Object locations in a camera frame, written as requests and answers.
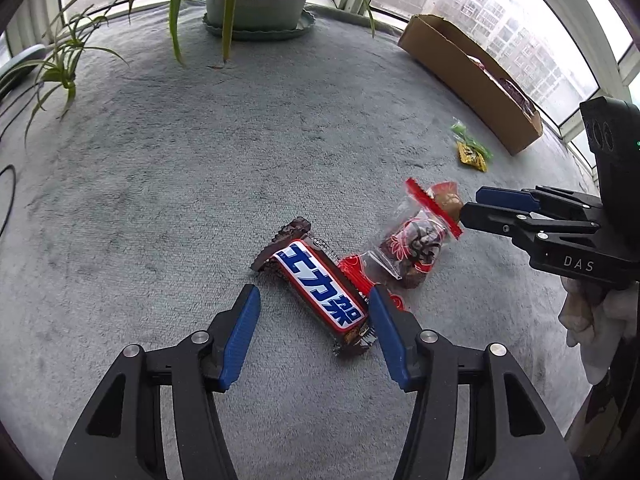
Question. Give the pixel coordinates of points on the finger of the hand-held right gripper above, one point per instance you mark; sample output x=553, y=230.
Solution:
x=490, y=217
x=500, y=196

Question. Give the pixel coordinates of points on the yellow candy packet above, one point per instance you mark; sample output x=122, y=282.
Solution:
x=472, y=157

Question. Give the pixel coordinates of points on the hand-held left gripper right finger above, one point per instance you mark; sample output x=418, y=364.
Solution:
x=392, y=340

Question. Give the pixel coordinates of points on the person's right hand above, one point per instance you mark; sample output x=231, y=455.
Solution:
x=595, y=325

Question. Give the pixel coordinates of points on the grey round object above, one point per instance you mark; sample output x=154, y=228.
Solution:
x=22, y=62

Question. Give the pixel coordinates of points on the green pot saucer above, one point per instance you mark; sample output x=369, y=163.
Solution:
x=260, y=35

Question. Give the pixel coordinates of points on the brown cardboard box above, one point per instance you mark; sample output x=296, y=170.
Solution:
x=465, y=75

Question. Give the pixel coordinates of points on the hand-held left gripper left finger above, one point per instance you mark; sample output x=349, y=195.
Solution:
x=240, y=340

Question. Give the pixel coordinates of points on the clear red-sealed pastry packet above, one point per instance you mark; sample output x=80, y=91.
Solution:
x=517, y=96
x=415, y=245

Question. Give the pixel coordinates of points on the spider plant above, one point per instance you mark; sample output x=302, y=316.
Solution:
x=231, y=5

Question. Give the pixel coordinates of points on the person's right forearm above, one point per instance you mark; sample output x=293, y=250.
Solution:
x=610, y=410

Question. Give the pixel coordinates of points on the large brown chocolate bar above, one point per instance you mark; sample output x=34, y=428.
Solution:
x=320, y=290

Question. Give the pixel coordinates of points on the round brown wrapped candy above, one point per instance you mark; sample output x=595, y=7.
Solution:
x=447, y=199

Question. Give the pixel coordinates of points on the white window frame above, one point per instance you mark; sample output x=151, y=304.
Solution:
x=585, y=35

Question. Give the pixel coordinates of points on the green wrapped candy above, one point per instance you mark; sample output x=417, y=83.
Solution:
x=467, y=135

